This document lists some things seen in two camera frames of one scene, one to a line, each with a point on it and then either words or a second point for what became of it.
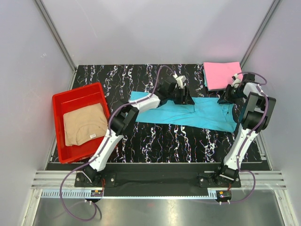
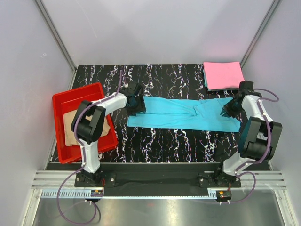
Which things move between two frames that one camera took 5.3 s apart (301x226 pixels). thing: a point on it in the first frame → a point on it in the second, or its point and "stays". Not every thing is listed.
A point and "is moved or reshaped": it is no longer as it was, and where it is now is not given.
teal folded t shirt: (205, 79) stays
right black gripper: (225, 97) → (226, 109)
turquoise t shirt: (207, 112) is moved or reshaped
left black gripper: (184, 100) → (140, 108)
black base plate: (155, 176) stays
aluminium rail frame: (62, 184) stays
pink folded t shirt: (219, 75) stays
